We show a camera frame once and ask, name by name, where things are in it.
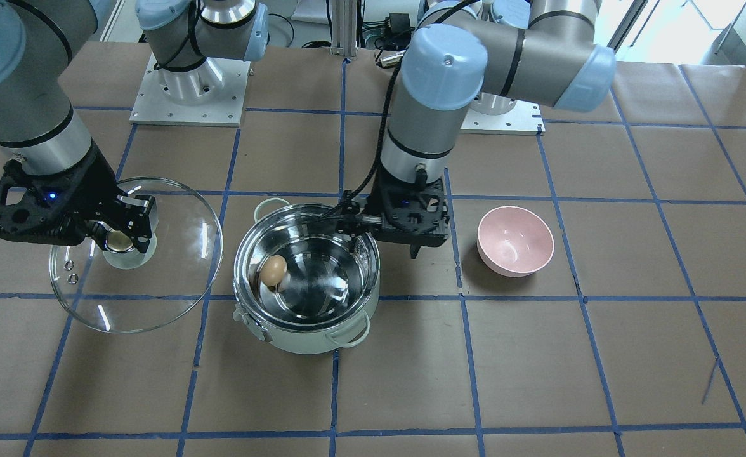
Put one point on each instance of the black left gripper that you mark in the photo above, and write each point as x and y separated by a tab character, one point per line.
415	249

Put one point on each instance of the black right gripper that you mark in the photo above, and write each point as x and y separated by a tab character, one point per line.
98	182

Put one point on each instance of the glass pot lid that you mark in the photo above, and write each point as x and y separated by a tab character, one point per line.
115	289

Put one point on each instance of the beige egg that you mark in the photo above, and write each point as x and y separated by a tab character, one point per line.
273	271

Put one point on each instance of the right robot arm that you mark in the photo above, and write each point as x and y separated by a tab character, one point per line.
39	39

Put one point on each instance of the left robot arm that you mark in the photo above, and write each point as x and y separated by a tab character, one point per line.
453	57

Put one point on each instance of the pale green cooking pot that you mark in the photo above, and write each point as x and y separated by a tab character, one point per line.
330	292

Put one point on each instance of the pink plastic bowl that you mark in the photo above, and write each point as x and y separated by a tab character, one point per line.
514	242

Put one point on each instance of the silver metal cylinder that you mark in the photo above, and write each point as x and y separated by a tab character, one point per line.
390	61

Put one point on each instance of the black power adapter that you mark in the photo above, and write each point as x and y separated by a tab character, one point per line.
397	23

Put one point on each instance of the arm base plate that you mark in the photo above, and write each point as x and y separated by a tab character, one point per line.
493	114
212	95

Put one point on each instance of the aluminium frame post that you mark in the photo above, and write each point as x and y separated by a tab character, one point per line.
344	27

